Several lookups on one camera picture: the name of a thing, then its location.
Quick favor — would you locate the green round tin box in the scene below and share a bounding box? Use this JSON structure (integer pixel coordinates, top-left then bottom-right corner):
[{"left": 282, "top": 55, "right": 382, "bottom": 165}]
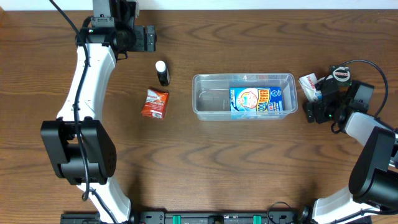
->
[{"left": 330, "top": 65, "right": 351, "bottom": 86}]

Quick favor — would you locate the red Panadol box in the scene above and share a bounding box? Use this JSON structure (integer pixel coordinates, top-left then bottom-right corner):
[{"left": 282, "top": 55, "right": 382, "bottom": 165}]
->
[{"left": 141, "top": 89, "right": 169, "bottom": 119}]

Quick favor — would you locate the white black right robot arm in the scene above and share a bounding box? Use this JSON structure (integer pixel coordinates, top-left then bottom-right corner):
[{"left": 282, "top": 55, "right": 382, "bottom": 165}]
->
[{"left": 307, "top": 78, "right": 397, "bottom": 223}]

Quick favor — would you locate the black mounting rail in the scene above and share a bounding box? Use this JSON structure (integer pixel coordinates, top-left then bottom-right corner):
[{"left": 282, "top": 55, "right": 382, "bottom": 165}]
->
[{"left": 60, "top": 210, "right": 299, "bottom": 224}]

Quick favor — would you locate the black bottle white cap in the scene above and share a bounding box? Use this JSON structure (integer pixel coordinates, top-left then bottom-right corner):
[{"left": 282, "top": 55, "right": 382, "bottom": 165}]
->
[{"left": 155, "top": 60, "right": 170, "bottom": 86}]

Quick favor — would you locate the white blue Panadol box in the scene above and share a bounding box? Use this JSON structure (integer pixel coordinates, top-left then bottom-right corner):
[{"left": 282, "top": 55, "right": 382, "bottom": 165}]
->
[{"left": 299, "top": 73, "right": 322, "bottom": 102}]

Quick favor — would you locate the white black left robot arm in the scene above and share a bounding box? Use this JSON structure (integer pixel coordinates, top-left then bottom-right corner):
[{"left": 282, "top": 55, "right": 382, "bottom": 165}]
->
[{"left": 40, "top": 0, "right": 157, "bottom": 223}]

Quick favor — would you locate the blue Cool Fever box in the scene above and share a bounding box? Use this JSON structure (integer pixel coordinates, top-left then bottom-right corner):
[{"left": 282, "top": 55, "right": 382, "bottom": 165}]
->
[{"left": 229, "top": 87, "right": 284, "bottom": 119}]

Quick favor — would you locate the clear plastic container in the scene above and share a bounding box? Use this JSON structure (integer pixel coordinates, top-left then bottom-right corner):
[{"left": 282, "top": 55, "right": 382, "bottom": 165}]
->
[{"left": 192, "top": 73, "right": 298, "bottom": 121}]

